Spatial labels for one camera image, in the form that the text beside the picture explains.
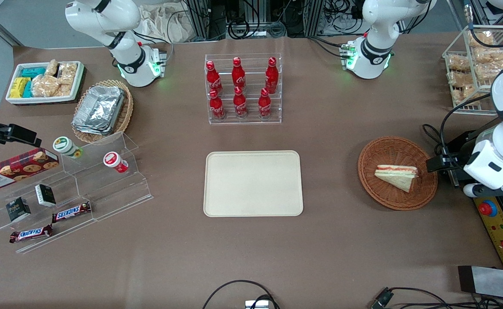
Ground red emergency stop button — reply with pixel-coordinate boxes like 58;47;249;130
478;200;498;218

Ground red tartan cookie box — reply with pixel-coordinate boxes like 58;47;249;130
0;148;60;192

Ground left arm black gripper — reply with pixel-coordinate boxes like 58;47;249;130
426;148;474;174

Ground small dark green box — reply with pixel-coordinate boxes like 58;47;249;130
35;184;57;208
5;196;32;223

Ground round brown wicker basket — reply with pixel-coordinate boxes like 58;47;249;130
358;136;439;211

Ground oval tan wicker basket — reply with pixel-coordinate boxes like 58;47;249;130
71;79;134;144

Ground beige cloth bag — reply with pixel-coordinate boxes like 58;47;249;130
140;3;195;44

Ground black cable with metal plug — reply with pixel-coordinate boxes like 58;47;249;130
463;0;503;48

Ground clear bagged bread snack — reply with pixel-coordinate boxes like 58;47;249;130
474;48;503;66
447;71;474;87
468;30;495;48
447;55;472;72
475;64;500;81

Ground triangle sandwich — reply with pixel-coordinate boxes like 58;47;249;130
374;164;419;193

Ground clear acrylic bottle rack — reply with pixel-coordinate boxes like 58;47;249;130
204;53;282;125

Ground black looped cable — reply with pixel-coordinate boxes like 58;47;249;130
202;279;280;309

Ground white rectangular snack tray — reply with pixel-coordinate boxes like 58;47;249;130
5;61;85;105

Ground red cola bottle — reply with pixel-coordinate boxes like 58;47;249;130
265;57;279;94
209;89;226;120
206;61;223;95
231;57;246;90
233;86;248;119
258;88;272;119

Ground green lidded yogurt cup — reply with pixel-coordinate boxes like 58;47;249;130
53;136;84;160

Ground beige plastic serving tray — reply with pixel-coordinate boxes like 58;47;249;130
203;150;304;218

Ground brown Snickers bar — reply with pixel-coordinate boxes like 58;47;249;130
52;201;92;223
9;224;54;244

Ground yellow emergency stop box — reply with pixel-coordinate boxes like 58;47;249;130
472;195;503;265

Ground black cable with connector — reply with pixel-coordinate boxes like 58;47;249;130
371;286;503;309

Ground grey flat panel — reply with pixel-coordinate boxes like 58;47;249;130
457;265;503;301

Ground aluminium equipment rack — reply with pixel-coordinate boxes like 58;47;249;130
186;0;228;42

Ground stacked aluminium foil containers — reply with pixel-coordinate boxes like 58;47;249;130
72;85;126;136

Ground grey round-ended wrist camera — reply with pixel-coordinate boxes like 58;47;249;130
463;182;493;198

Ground white wire basket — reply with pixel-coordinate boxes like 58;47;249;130
442;24;503;116

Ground yellow snack packet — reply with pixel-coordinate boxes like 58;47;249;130
10;77;31;99

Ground clear acrylic step stand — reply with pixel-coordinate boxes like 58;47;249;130
0;131;154;254

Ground red lidded yogurt cup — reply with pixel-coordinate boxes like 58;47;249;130
103;151;129;174

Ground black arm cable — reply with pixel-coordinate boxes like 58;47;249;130
422;92;493;158

